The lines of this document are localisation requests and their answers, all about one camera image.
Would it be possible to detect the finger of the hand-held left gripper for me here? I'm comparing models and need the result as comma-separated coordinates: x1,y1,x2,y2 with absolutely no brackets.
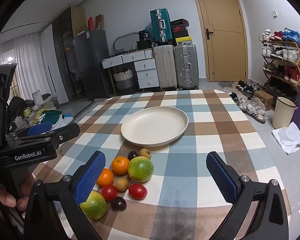
17,123,81,148
27,122,53,137

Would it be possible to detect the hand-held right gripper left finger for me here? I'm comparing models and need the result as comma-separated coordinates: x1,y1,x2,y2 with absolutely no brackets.
24,151,107,240

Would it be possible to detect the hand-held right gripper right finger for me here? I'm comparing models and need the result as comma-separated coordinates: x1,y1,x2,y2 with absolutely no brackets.
206,151,289,240

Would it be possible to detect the orange tangerine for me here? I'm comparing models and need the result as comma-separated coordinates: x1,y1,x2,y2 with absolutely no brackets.
97,168,114,188
111,156,130,176

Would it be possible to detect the red tomato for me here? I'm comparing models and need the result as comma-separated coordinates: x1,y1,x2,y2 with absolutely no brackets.
101,184,118,202
128,184,148,201

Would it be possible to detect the green apple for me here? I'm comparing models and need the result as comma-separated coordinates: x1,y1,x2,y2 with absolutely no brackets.
80,191,107,220
128,156,154,182

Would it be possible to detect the cream round plate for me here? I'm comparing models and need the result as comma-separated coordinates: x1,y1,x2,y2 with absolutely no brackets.
121,106,189,147

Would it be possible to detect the person's left hand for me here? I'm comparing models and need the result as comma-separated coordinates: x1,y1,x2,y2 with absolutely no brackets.
0,172,36,217

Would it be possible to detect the teal fabric bag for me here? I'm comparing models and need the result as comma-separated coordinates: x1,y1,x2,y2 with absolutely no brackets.
37,110,62,125

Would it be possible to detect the small brown longan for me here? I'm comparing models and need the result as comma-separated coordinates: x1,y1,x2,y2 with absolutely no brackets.
115,178,129,192
139,148,152,160

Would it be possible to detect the checkered tablecloth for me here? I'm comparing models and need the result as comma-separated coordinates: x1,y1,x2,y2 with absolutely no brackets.
31,89,294,240

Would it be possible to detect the white sheer curtain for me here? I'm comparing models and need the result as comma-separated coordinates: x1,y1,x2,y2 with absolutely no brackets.
0,36,50,105

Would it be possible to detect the dark grey refrigerator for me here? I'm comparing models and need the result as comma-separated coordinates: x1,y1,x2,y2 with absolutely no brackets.
73,29,112,99

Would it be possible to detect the group of scattered shoes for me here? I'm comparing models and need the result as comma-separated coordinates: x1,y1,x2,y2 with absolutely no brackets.
221,80,267,123

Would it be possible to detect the white plastic bag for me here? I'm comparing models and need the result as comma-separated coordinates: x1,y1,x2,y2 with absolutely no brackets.
272,122,300,155

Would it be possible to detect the tall dark glass cabinet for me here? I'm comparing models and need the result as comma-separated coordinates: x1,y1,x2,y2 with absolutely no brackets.
52,7,85,103

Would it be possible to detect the woven grey white basket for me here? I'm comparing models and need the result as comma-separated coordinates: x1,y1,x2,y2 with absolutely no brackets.
113,69,135,89

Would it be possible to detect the brown cardboard box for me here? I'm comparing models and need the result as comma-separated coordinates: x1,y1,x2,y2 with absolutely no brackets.
254,90,274,111

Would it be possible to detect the cream trash bin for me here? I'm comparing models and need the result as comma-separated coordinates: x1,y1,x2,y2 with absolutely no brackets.
272,96,297,129

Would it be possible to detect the white drawer desk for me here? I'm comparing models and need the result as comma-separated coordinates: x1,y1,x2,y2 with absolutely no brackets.
101,49,154,90

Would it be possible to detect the silver hard suitcase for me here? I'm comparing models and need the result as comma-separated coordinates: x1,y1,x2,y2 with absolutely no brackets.
174,44,199,90

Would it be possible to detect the beige hard suitcase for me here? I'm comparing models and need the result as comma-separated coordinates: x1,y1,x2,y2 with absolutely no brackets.
153,44,178,92

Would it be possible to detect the tan wooden door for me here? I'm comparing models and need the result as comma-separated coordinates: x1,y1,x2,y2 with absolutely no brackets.
190,0,248,82

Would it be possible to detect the group of racked sneakers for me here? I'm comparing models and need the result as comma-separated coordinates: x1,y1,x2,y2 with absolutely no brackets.
259,27,300,84

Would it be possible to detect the yellow black shoe box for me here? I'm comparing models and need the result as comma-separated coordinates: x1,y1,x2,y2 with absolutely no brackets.
175,36,193,46

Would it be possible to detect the teal hard suitcase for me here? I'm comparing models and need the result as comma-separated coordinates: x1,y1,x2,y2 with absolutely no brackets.
150,8,172,43

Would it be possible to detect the grey curved tube frame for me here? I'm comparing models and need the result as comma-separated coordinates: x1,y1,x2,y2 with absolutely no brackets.
113,32,140,53

